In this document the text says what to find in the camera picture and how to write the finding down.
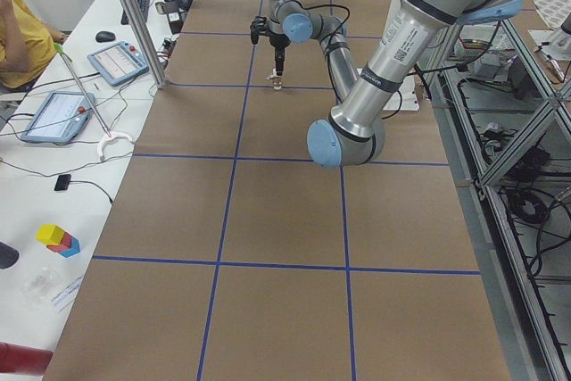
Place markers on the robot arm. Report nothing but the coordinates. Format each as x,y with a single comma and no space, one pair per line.
353,133

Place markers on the blue wooden block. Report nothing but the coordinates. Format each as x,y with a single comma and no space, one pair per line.
73,250

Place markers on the small black box device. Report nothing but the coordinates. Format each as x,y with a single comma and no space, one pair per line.
62,182

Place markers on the blue teach pendant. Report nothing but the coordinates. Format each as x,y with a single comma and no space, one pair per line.
59,119
118,63

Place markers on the white PPR valve fitting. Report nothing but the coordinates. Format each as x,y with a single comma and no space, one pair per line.
275,79

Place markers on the red cylinder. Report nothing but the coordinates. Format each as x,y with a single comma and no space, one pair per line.
24,360

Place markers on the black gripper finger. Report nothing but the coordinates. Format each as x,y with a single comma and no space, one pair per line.
279,61

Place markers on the aluminium frame post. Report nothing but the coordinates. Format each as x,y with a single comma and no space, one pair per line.
137,23

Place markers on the red wooden block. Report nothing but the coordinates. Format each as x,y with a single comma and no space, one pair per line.
63,245

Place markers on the black computer mouse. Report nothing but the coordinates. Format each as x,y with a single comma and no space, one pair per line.
104,36

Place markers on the yellow wooden block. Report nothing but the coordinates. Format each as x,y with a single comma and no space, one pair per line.
50,234

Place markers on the far blue teach pendant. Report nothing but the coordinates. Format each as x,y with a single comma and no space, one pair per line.
118,63

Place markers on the reach grabber stick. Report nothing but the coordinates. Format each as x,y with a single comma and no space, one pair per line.
108,134

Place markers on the black keyboard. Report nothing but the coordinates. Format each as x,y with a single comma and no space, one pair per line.
138,2

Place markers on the near blue teach pendant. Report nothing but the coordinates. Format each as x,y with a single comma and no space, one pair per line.
59,119

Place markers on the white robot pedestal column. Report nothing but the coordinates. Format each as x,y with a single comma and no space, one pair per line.
405,99

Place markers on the person in yellow shirt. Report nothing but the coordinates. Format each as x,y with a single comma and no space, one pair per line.
27,45

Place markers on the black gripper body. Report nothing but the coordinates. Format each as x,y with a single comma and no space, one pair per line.
278,43

